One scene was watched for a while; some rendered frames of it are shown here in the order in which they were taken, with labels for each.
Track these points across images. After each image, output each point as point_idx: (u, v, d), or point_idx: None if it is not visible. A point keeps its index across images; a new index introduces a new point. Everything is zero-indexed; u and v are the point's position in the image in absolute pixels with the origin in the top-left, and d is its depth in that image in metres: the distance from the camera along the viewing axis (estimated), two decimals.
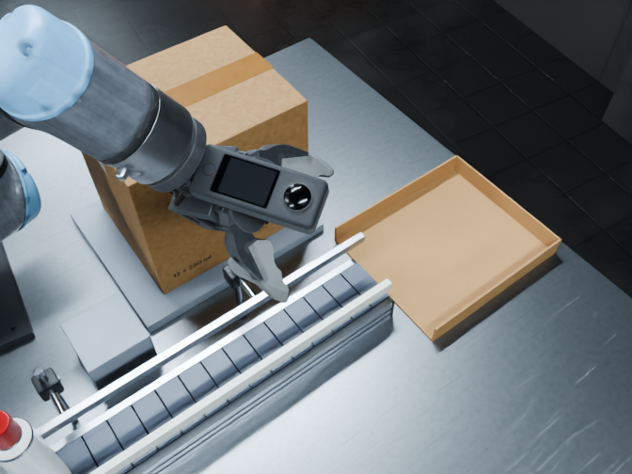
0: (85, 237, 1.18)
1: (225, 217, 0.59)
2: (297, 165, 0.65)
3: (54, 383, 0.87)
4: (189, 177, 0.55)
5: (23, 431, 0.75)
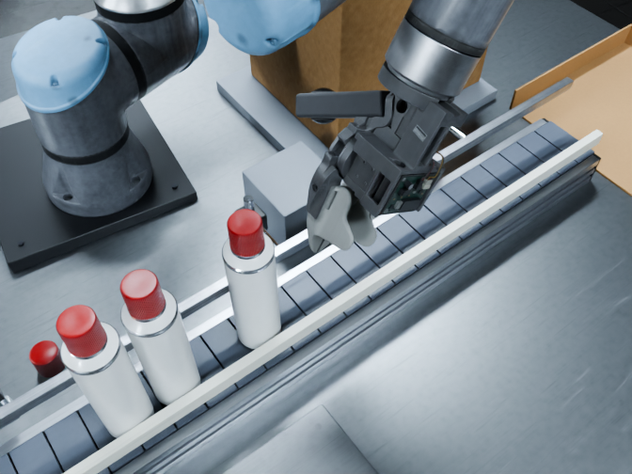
0: (236, 103, 1.07)
1: None
2: (320, 194, 0.66)
3: (261, 215, 0.76)
4: None
5: (266, 241, 0.64)
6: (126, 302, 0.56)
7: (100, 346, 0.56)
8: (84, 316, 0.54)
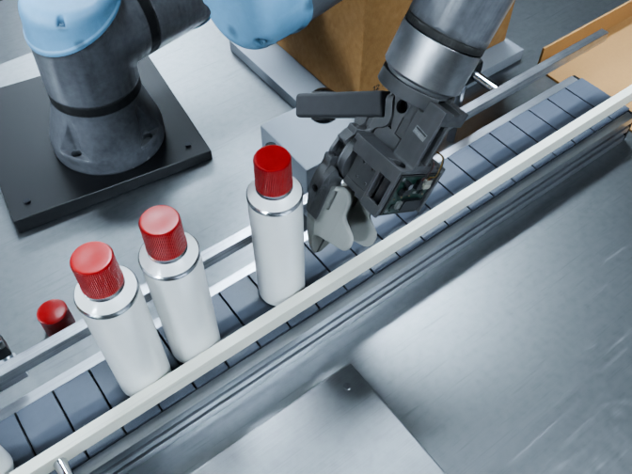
0: (250, 63, 1.02)
1: None
2: (320, 194, 0.66)
3: None
4: None
5: (293, 181, 0.59)
6: (146, 240, 0.52)
7: (117, 288, 0.51)
8: (100, 253, 0.50)
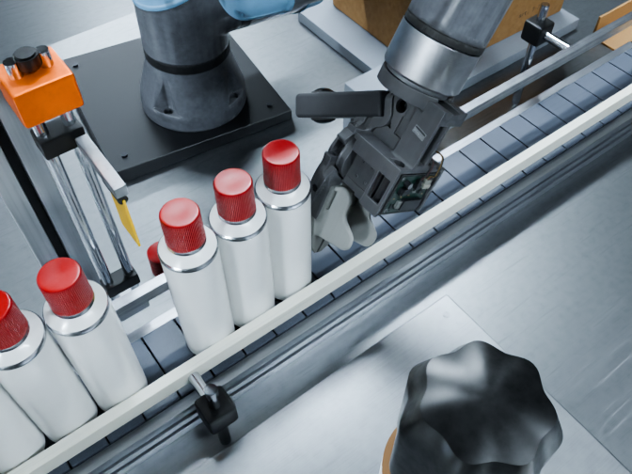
0: (320, 32, 1.07)
1: None
2: (320, 194, 0.66)
3: None
4: None
5: (302, 177, 0.60)
6: (221, 201, 0.54)
7: (200, 243, 0.54)
8: (187, 208, 0.52)
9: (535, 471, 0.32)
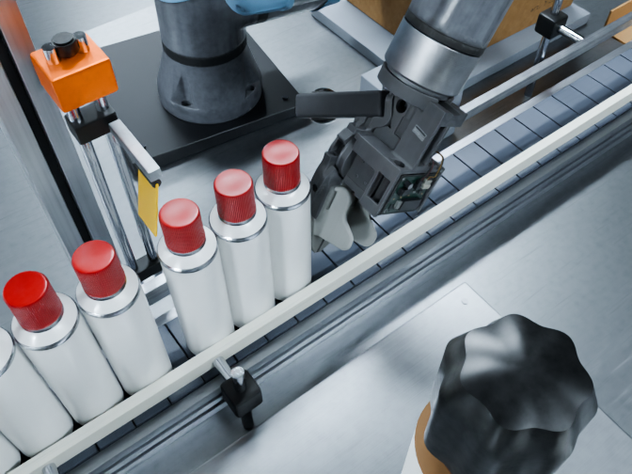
0: (333, 25, 1.08)
1: None
2: (320, 194, 0.66)
3: None
4: None
5: (302, 177, 0.60)
6: (221, 202, 0.54)
7: (199, 244, 0.54)
8: (186, 209, 0.52)
9: (573, 438, 0.33)
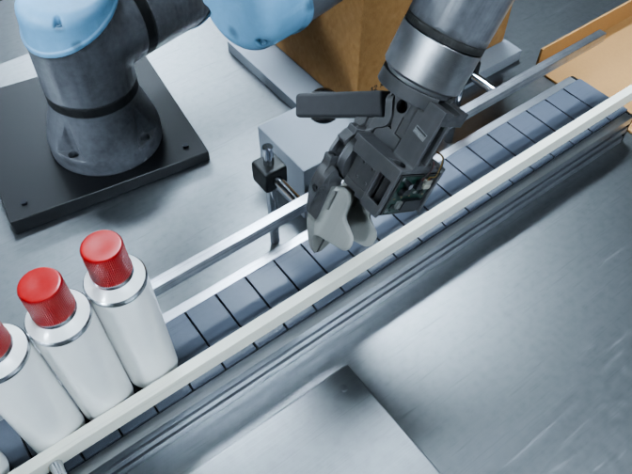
0: (248, 64, 1.02)
1: None
2: None
3: (281, 165, 0.71)
4: None
5: (135, 267, 0.54)
6: (25, 307, 0.48)
7: (1, 354, 0.48)
8: None
9: None
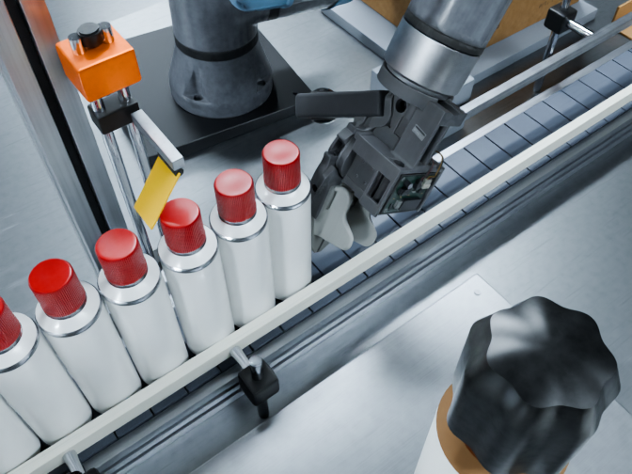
0: (342, 22, 1.09)
1: None
2: (320, 194, 0.66)
3: None
4: None
5: (302, 177, 0.60)
6: (222, 202, 0.54)
7: (200, 244, 0.54)
8: (187, 209, 0.52)
9: (597, 417, 0.33)
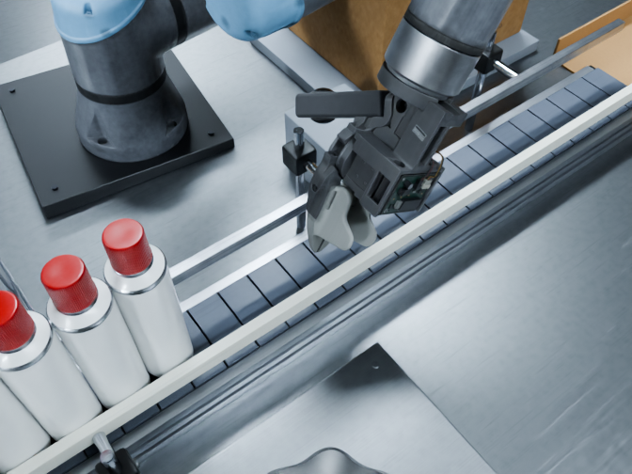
0: (270, 54, 1.04)
1: None
2: None
3: (311, 150, 0.73)
4: None
5: (155, 256, 0.54)
6: (49, 293, 0.49)
7: (24, 339, 0.48)
8: (5, 304, 0.47)
9: None
